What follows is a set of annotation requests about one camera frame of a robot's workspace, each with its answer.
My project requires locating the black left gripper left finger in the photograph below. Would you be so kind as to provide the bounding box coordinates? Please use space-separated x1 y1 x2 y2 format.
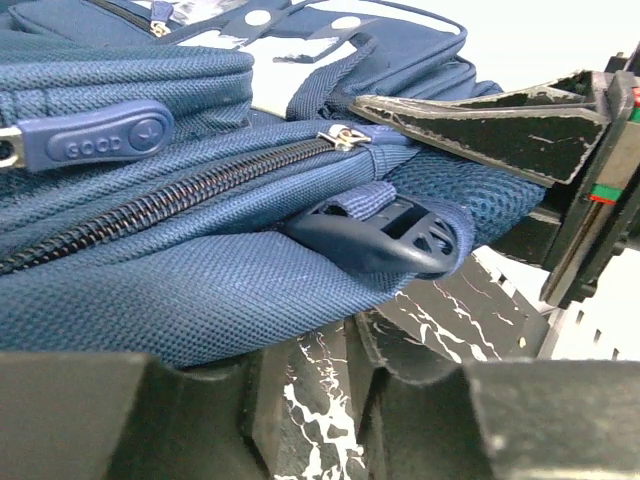
1 353 265 479

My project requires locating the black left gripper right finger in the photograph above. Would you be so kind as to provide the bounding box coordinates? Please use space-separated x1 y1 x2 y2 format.
359 311 639 479

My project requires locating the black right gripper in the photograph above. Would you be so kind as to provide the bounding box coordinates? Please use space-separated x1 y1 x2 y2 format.
349 52 639 308

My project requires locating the navy blue student backpack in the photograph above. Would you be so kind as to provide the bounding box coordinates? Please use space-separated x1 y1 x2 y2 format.
1 1 545 367

